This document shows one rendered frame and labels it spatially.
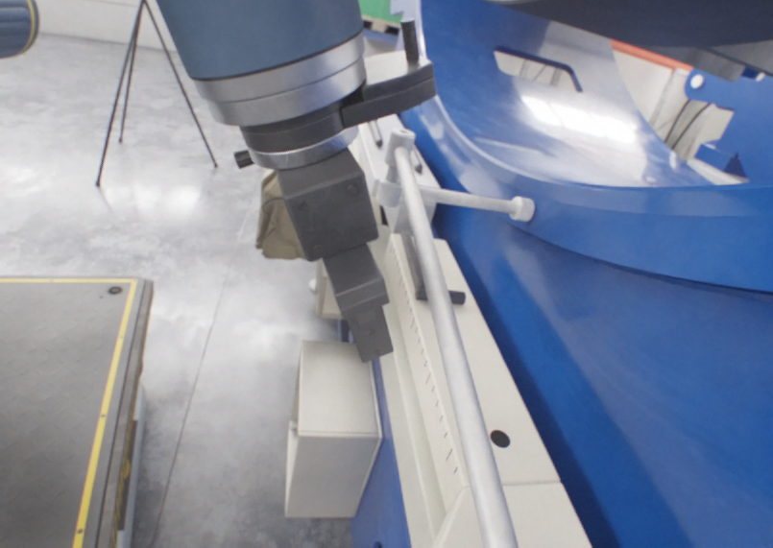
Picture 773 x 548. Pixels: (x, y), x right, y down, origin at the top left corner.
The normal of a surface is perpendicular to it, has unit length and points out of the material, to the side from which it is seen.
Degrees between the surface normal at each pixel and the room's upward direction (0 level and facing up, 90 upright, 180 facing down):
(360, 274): 25
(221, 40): 104
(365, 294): 92
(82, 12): 90
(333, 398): 0
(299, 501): 90
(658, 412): 90
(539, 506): 0
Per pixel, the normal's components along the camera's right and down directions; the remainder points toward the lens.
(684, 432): -0.97, -0.11
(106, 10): 0.13, 0.52
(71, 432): 0.22, -0.84
